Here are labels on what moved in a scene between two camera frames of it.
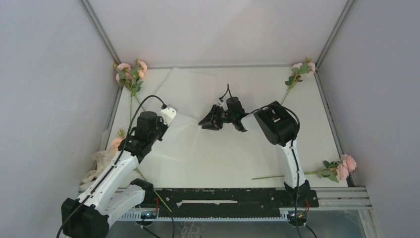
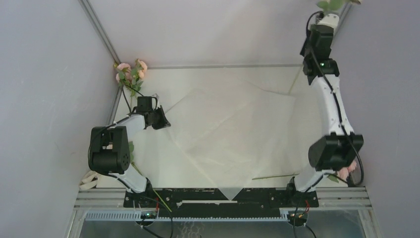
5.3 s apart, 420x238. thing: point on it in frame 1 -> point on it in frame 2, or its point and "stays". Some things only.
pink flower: [339, 171] stays
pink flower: [308, 69] -> [330, 6]
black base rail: [232, 200] stays
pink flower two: [137, 73] stays
